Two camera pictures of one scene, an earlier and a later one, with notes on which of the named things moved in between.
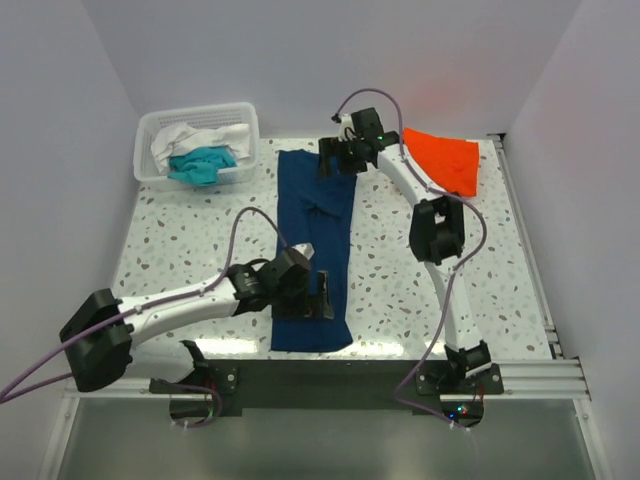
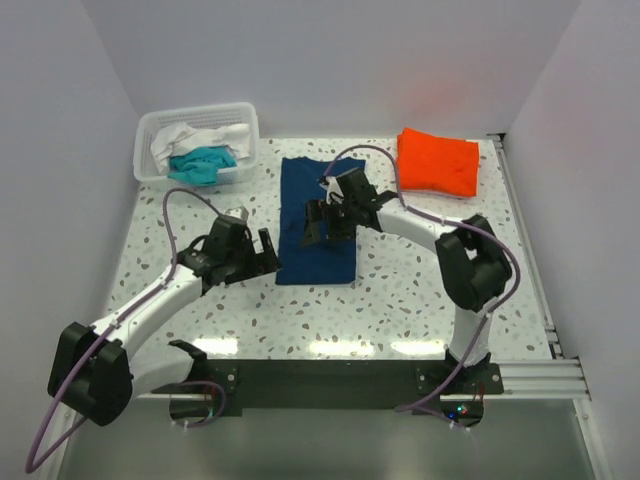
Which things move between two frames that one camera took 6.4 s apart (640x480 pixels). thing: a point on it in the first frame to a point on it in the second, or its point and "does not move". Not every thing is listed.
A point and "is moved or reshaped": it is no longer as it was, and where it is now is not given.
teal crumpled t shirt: x=201 y=165 does not move
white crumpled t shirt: x=185 y=138 does not move
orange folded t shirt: x=453 y=164 does not move
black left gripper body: x=296 y=302 to x=244 y=262
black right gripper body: x=347 y=152 to x=340 y=217
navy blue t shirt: x=317 y=213 is moved or reshaped
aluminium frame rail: x=539 y=379 does not move
